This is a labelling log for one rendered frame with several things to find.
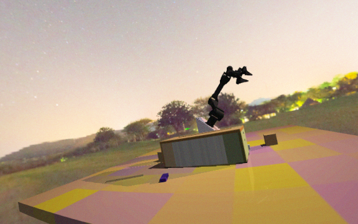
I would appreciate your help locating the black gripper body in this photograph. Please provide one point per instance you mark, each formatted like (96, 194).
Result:
(238, 75)

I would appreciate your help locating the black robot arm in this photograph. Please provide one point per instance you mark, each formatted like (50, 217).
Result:
(218, 112)

